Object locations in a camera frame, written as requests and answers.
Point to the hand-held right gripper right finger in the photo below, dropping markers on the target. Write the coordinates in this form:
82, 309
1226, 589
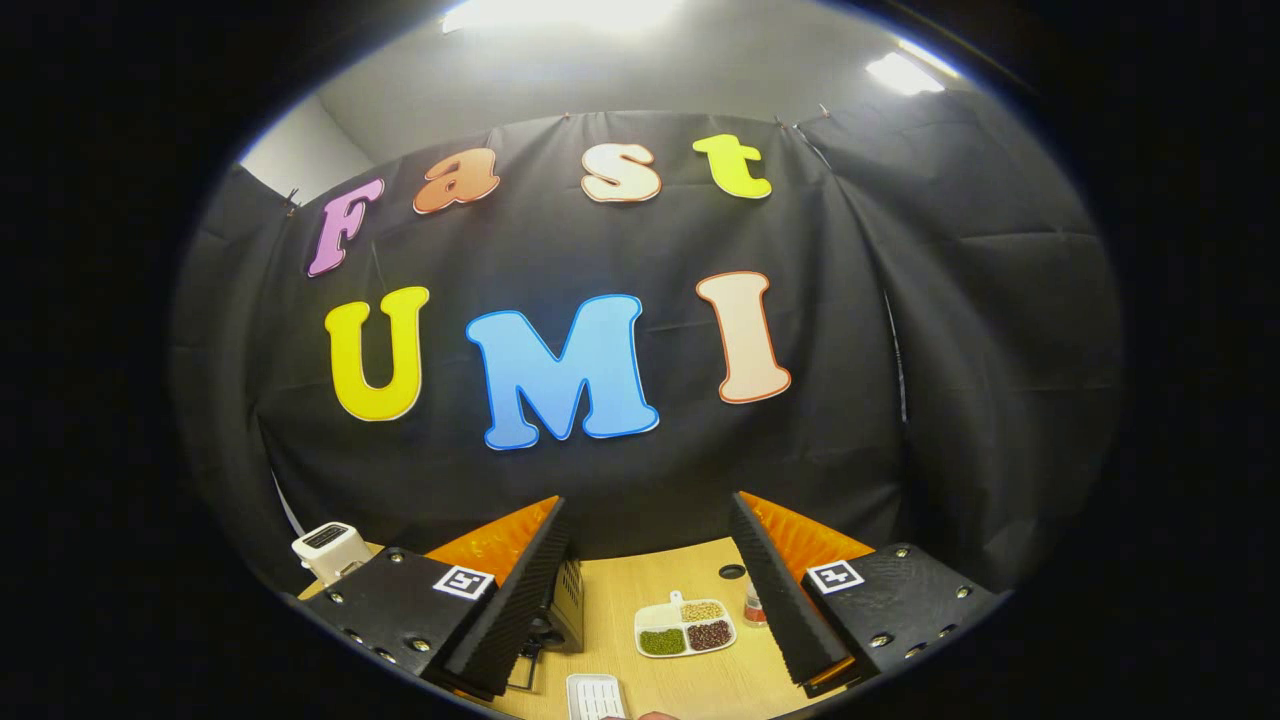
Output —
785, 605

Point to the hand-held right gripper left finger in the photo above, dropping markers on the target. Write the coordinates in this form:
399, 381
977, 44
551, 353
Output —
520, 605

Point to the black electric oven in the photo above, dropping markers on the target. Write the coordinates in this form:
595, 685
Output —
568, 600

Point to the clear bottle with red contents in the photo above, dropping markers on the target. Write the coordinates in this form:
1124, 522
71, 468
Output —
755, 606

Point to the small black cylinder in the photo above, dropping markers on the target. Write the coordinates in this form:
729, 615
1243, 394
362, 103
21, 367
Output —
732, 571

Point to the pile of red beans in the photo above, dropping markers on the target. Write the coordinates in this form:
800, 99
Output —
709, 634

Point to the pile of yellow beans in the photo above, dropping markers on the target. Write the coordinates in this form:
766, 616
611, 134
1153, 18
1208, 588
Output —
701, 611

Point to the small white ribbed plate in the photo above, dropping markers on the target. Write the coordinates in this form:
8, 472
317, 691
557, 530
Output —
595, 697

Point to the pile of green beans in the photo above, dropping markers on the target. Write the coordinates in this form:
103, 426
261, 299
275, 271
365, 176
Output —
662, 641

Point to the white divided dish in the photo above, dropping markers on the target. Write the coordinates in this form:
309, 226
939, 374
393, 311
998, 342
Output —
655, 617

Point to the black backdrop cloth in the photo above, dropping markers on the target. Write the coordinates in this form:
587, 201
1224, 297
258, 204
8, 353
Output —
850, 450

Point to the white toaster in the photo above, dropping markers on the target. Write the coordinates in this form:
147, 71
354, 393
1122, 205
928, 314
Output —
330, 550

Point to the narrow ceiling light panel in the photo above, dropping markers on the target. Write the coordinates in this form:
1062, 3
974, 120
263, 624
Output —
905, 72

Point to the large ceiling light panel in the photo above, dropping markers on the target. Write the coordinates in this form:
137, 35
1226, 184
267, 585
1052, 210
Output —
560, 12

